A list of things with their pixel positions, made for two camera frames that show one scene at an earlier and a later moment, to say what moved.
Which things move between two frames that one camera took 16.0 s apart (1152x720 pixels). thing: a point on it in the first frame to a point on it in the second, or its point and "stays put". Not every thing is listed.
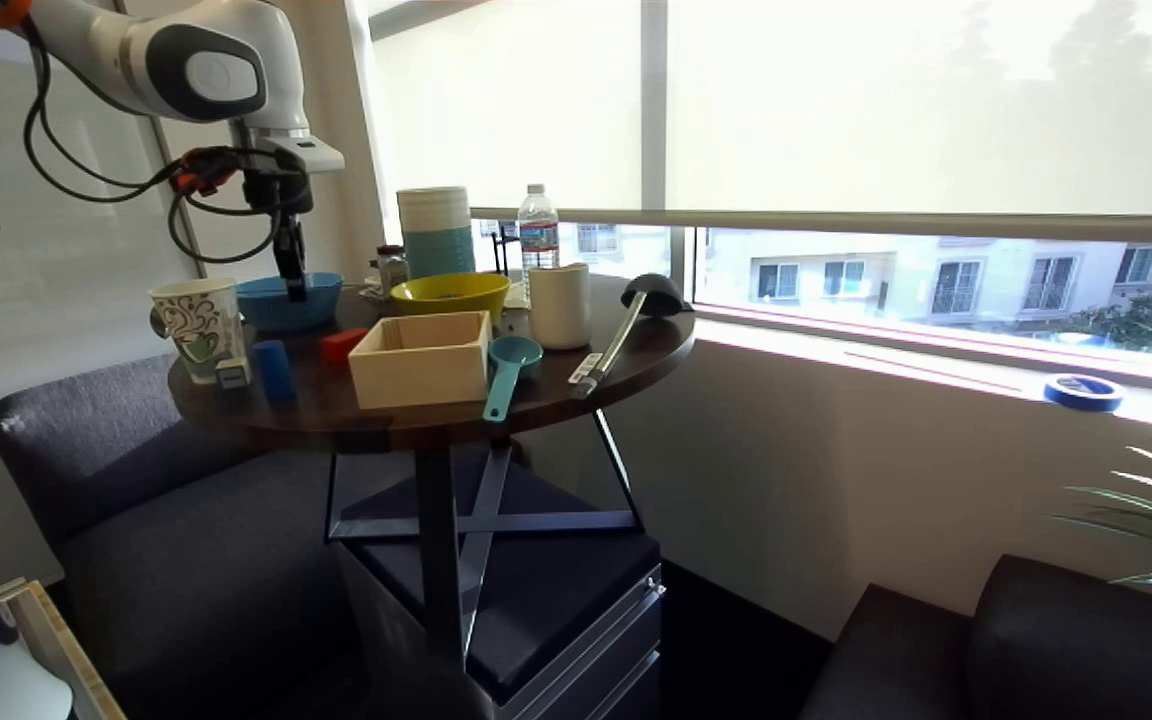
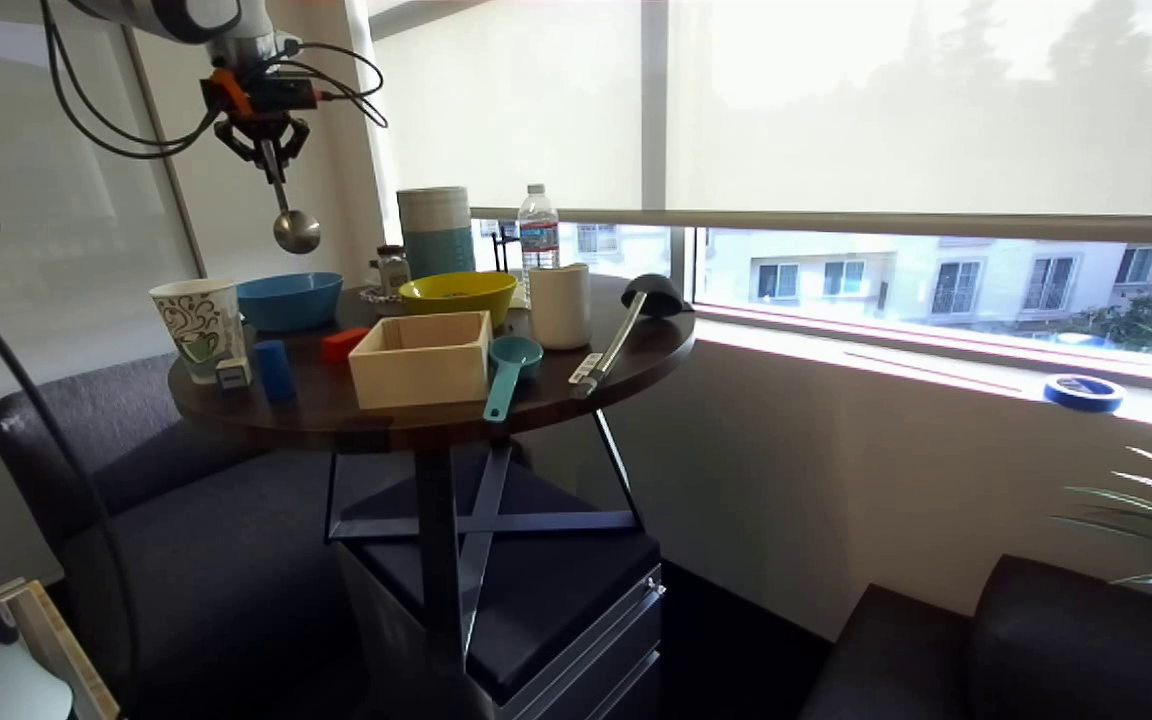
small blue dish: [1086, 392] stays put
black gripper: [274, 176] to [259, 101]
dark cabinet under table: [528, 560] stays put
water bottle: [538, 231] stays put
